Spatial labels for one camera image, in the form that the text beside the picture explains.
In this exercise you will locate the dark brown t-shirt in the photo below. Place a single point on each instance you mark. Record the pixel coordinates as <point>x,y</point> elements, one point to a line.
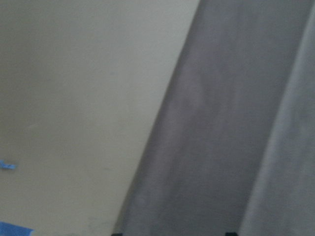
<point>233,145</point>

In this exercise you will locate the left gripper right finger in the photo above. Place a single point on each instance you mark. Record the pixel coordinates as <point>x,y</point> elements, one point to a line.
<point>230,234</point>

